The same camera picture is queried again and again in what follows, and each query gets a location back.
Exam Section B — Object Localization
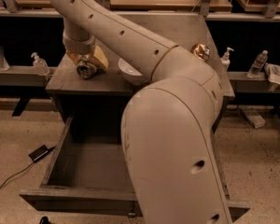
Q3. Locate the grey block on floor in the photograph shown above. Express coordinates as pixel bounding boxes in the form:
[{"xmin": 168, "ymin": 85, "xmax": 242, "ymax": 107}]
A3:
[{"xmin": 242, "ymin": 108, "xmax": 266, "ymax": 129}]

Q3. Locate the clear plastic water bottle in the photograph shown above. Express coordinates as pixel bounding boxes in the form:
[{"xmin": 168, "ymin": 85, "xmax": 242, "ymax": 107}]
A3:
[{"xmin": 247, "ymin": 50, "xmax": 268, "ymax": 78}]

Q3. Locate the white pump bottle right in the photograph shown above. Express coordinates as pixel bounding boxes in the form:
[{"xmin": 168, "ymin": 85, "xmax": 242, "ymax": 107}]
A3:
[{"xmin": 220, "ymin": 48, "xmax": 233, "ymax": 71}]

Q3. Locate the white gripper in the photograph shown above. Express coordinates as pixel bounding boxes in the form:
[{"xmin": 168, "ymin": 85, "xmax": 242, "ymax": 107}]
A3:
[{"xmin": 63, "ymin": 19, "xmax": 109, "ymax": 72}]

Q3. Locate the white bowl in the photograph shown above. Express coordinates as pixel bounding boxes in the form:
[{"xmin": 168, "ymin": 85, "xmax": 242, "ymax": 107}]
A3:
[{"xmin": 118, "ymin": 58, "xmax": 148, "ymax": 86}]

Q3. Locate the white packet on shelf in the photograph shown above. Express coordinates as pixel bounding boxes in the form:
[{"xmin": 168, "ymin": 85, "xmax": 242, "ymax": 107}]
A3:
[{"xmin": 265, "ymin": 63, "xmax": 280, "ymax": 85}]

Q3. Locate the black cable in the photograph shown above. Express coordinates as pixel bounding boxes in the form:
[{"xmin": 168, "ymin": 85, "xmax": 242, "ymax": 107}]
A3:
[{"xmin": 0, "ymin": 145, "xmax": 57, "ymax": 198}]

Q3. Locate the clear sanitizer bottle left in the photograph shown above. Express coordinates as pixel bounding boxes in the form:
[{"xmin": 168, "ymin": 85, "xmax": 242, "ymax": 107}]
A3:
[{"xmin": 31, "ymin": 52, "xmax": 50, "ymax": 76}]

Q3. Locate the grey cabinet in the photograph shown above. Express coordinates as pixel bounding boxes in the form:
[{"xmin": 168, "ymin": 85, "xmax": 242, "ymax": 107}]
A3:
[{"xmin": 47, "ymin": 13, "xmax": 235, "ymax": 120}]

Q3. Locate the green 7up can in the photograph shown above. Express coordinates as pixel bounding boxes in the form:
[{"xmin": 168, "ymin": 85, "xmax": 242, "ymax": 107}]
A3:
[{"xmin": 77, "ymin": 56, "xmax": 97, "ymax": 79}]

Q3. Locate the open grey top drawer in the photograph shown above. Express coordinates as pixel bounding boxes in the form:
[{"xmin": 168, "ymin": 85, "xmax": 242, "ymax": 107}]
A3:
[{"xmin": 21, "ymin": 110, "xmax": 249, "ymax": 224}]

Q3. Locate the grey metal shelf rail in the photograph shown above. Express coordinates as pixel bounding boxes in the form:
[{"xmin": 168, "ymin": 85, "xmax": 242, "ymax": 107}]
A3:
[{"xmin": 0, "ymin": 65, "xmax": 47, "ymax": 87}]

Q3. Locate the orange crushed soda can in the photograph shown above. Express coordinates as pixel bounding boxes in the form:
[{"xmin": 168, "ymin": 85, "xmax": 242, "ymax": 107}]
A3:
[{"xmin": 190, "ymin": 43, "xmax": 210, "ymax": 63}]

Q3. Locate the black power adapter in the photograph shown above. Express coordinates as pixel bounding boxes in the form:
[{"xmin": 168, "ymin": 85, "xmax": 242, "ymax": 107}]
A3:
[{"xmin": 29, "ymin": 145, "xmax": 49, "ymax": 162}]

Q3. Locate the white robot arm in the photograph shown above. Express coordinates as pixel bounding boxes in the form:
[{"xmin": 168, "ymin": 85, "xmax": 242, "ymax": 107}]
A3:
[{"xmin": 50, "ymin": 0, "xmax": 231, "ymax": 224}]

